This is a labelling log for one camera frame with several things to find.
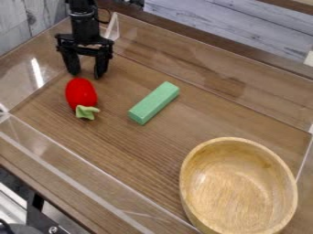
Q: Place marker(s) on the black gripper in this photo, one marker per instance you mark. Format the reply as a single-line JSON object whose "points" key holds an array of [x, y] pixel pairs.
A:
{"points": [[84, 42]]}

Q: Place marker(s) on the red plush strawberry toy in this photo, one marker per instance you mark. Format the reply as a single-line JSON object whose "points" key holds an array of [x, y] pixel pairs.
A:
{"points": [[82, 98]]}

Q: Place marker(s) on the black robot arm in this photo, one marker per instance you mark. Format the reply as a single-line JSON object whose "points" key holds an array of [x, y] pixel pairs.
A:
{"points": [[83, 6]]}

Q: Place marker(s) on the green rectangular block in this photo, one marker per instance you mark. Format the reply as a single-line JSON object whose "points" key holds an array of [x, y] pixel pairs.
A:
{"points": [[153, 103]]}

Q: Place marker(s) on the clear acrylic tray walls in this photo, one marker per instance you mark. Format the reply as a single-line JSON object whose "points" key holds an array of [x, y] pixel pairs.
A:
{"points": [[108, 171]]}

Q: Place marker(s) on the wooden bowl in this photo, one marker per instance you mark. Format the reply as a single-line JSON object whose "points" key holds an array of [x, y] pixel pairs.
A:
{"points": [[237, 188]]}

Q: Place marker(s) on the black table leg bracket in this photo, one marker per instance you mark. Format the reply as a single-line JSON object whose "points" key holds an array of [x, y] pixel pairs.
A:
{"points": [[50, 220]]}

